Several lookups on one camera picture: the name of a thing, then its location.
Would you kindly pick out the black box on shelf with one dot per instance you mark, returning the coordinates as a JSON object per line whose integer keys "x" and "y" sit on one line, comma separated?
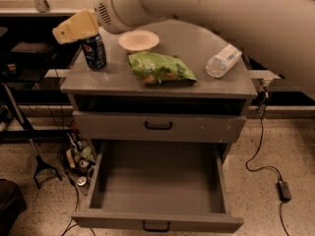
{"x": 32, "y": 55}

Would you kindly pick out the clear plastic water bottle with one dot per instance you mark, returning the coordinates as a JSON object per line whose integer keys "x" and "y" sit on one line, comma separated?
{"x": 221, "y": 63}

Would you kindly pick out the blue pepsi can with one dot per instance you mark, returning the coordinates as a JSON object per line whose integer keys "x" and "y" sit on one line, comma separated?
{"x": 94, "y": 51}

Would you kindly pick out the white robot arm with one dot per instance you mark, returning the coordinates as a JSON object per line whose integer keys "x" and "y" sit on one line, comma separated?
{"x": 279, "y": 34}

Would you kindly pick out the black bag on floor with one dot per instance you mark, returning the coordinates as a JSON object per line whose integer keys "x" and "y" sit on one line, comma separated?
{"x": 12, "y": 204}

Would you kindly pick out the pile of cans and trash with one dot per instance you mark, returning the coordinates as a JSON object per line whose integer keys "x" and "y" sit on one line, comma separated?
{"x": 80, "y": 158}

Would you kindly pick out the open grey lower drawer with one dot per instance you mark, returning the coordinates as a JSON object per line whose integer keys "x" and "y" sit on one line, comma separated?
{"x": 158, "y": 187}

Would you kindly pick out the grey drawer cabinet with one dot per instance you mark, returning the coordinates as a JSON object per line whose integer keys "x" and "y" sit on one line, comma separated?
{"x": 116, "y": 90}

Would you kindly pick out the black grabber tool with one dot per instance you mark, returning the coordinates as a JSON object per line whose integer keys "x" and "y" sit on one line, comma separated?
{"x": 27, "y": 126}

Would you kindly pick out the black power adapter with cable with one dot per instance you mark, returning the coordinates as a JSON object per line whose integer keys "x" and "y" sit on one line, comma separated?
{"x": 282, "y": 185}

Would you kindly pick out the green chip bag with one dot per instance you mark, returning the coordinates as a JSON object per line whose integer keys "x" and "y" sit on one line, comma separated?
{"x": 156, "y": 69}

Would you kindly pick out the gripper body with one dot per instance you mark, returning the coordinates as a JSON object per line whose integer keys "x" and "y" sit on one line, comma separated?
{"x": 109, "y": 12}

